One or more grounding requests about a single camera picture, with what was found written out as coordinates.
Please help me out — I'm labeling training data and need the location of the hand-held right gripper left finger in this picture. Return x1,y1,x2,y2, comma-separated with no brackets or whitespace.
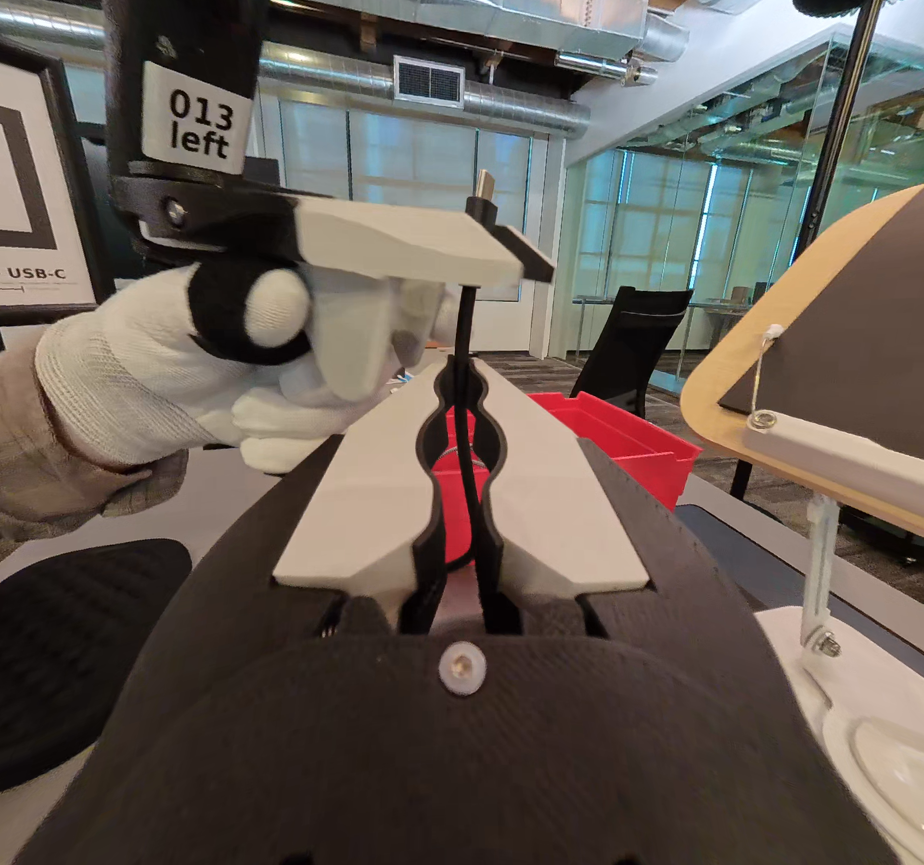
273,358,463,633

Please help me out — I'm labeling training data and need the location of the black usb-c cable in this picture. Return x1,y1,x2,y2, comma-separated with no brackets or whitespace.
448,170,506,631

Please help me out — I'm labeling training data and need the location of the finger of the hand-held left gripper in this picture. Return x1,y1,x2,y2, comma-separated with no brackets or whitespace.
296,197,557,404

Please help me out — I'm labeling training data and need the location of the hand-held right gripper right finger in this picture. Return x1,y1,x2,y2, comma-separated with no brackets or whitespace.
464,358,652,633

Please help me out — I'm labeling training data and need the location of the black textured pad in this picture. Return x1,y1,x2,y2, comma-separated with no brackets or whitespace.
0,539,192,794

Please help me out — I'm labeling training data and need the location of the metal stand bracket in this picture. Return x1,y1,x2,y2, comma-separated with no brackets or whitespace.
800,497,844,658

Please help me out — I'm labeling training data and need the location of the black office chair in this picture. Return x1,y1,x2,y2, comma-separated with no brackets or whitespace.
570,286,694,418

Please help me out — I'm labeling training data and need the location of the person's left forearm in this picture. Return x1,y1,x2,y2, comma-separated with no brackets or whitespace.
0,331,189,541

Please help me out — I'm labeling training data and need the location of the red plastic bin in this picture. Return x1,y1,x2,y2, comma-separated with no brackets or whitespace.
433,392,703,568

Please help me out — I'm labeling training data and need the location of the person's left hand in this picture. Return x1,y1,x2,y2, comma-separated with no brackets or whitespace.
35,262,405,476

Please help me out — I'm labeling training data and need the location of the black framed white sign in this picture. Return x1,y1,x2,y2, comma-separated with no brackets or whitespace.
0,42,109,324

